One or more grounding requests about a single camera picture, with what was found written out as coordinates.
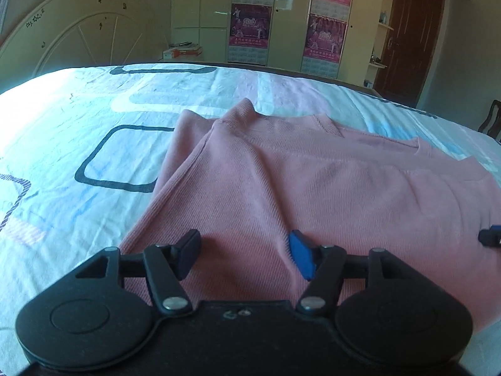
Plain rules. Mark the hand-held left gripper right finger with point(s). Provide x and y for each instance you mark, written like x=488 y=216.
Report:
x=301 y=252

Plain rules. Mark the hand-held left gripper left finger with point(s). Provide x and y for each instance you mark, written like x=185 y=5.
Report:
x=190 y=248

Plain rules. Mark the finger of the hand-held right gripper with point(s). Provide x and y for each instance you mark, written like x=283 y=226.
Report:
x=491 y=237

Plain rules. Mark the pink sweater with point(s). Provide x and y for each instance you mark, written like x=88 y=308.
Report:
x=313 y=188

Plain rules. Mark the dark wooden chair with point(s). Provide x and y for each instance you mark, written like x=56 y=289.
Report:
x=492 y=119

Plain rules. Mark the bed with patterned sheet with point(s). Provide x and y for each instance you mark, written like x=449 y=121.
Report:
x=70 y=125

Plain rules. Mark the stack of books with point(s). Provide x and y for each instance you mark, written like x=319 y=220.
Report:
x=183 y=51

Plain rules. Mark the brown wooden door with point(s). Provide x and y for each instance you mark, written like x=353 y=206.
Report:
x=411 y=47

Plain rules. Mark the cream wardrobe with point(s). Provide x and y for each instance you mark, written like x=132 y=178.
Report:
x=289 y=35

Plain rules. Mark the cream corner shelf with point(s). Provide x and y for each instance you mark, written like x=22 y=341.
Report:
x=385 y=25

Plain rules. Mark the white round headboard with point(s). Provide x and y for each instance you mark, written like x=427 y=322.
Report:
x=78 y=35

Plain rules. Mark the dark wooden bed frame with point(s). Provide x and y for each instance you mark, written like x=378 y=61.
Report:
x=313 y=76

